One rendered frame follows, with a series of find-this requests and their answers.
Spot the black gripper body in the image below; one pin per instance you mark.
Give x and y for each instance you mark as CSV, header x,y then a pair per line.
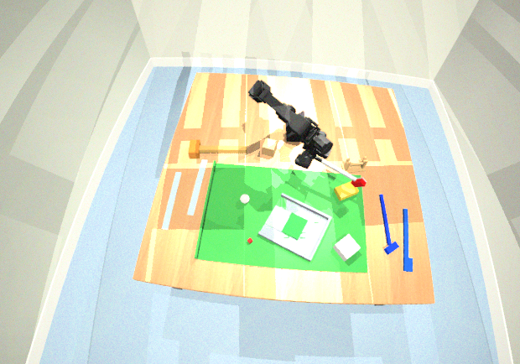
x,y
304,160

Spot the white flat bar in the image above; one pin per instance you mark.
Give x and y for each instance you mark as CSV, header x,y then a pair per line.
x,y
170,204
197,186

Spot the yellow block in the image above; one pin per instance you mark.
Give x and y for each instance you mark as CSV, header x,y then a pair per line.
x,y
345,191

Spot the blue golf putter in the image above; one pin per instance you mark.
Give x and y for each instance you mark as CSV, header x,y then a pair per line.
x,y
393,246
407,262

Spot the white cube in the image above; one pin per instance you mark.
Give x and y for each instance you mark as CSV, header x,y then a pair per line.
x,y
346,247

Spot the red putter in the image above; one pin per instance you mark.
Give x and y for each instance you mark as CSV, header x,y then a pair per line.
x,y
354,181

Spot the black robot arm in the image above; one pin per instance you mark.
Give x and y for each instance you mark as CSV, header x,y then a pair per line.
x,y
261,92

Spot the green flat mat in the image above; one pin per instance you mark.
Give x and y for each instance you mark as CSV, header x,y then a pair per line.
x,y
229,223

